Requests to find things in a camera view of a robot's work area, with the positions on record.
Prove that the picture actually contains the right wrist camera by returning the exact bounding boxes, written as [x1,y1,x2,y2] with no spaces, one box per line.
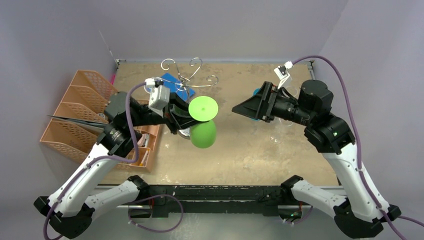
[273,61,294,89]

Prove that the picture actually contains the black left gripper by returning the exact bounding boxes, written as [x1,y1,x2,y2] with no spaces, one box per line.
[128,91,210,134]

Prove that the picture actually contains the orange plastic desk organizer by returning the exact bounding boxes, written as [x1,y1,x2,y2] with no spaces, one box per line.
[40,70,162,173]

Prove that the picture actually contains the chrome wine glass rack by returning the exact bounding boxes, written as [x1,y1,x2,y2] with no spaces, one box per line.
[160,57,220,138]

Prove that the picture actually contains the blue square mat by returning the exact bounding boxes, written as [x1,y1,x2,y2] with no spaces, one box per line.
[161,73,195,102]

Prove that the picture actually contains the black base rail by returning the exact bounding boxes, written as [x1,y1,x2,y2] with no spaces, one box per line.
[132,184,307,219]

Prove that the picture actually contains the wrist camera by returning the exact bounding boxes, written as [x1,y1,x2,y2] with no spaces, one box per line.
[146,79,170,117]
[273,61,294,89]

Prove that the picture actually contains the blue plastic wine glass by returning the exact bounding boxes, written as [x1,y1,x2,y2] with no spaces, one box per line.
[250,88,264,122]

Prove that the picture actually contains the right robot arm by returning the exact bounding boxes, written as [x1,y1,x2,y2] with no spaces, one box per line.
[232,80,401,239]

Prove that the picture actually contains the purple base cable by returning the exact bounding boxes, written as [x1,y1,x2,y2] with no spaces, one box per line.
[129,191,185,233]

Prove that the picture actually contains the clear wine glass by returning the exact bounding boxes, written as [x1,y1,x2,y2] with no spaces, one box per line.
[144,77,163,88]
[269,127,285,145]
[280,86,299,100]

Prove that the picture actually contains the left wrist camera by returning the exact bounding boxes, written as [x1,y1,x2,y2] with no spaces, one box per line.
[146,79,170,117]

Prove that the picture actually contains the green plastic wine glass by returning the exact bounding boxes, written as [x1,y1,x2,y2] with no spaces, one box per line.
[188,96,219,149]

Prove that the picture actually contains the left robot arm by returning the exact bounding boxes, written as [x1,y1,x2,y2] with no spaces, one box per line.
[34,91,218,239]

